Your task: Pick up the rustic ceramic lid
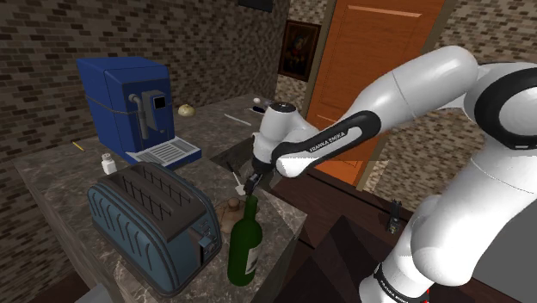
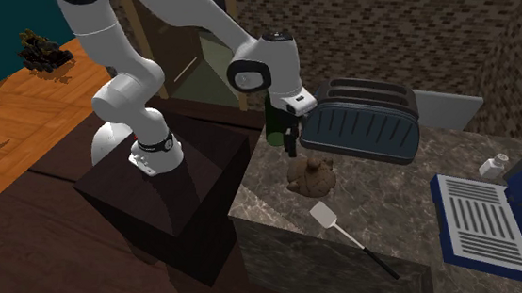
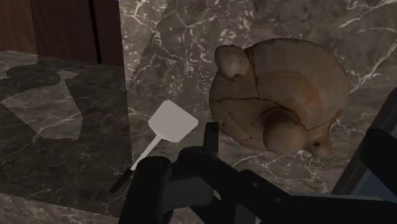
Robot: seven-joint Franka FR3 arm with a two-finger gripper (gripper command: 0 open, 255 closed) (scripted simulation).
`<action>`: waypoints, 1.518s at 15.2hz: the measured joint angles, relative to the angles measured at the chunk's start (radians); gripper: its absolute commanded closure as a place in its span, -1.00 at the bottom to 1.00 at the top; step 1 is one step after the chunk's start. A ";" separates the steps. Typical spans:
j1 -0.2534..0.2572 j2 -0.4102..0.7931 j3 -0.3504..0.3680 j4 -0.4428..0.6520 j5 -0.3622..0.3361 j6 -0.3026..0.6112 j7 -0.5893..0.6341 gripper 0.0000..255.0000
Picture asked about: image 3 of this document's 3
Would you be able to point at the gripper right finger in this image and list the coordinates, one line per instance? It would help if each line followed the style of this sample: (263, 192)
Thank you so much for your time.
(380, 155)

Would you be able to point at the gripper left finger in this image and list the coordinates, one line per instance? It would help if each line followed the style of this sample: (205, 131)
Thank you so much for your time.
(192, 173)

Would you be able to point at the brown raw whole chicken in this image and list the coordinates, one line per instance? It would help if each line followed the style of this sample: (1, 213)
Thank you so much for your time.
(294, 80)

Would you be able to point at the dark brown wooden cabinet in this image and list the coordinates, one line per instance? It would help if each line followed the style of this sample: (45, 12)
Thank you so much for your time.
(62, 28)

